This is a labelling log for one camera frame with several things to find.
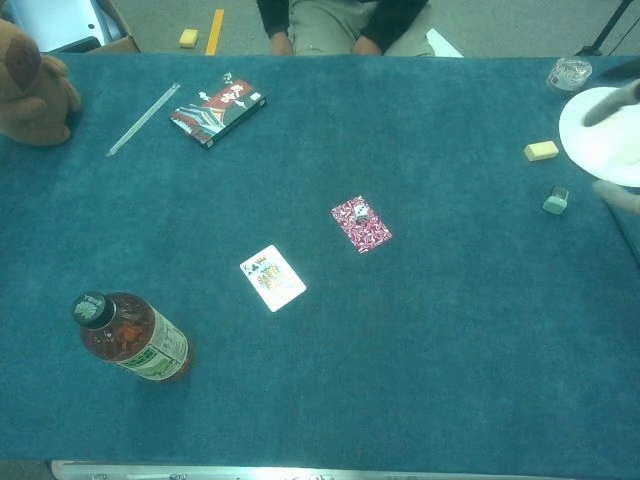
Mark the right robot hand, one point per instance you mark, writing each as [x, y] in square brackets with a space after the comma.
[607, 106]

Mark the red patterned playing card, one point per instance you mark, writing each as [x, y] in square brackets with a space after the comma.
[371, 236]

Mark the white round plate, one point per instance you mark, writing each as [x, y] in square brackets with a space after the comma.
[600, 150]

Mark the clear glass cup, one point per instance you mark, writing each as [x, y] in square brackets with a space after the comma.
[567, 75]

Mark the black tripod stand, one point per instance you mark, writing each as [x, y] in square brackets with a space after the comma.
[607, 27]

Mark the yellow rectangular tile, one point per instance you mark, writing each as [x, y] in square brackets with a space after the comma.
[541, 151]

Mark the white paper sheet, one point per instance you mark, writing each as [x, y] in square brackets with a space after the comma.
[444, 45]

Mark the seated person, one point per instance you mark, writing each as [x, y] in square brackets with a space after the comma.
[325, 20]

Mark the king of clubs card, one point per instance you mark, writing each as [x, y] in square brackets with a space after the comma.
[272, 280]

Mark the black red card box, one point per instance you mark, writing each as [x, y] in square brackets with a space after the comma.
[220, 111]

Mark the yellow strip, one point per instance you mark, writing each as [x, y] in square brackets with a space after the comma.
[215, 32]

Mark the yellow sponge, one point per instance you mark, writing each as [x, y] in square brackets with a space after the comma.
[189, 38]

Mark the clear plastic straw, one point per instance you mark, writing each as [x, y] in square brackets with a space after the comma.
[142, 120]

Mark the cardboard box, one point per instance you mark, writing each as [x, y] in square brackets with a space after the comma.
[127, 42]

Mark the brown tea bottle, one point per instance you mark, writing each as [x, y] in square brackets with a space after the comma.
[140, 345]

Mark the brown plush toy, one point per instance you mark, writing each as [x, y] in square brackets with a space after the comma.
[30, 100]

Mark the aluminium frame rail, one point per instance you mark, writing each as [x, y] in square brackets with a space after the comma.
[300, 471]

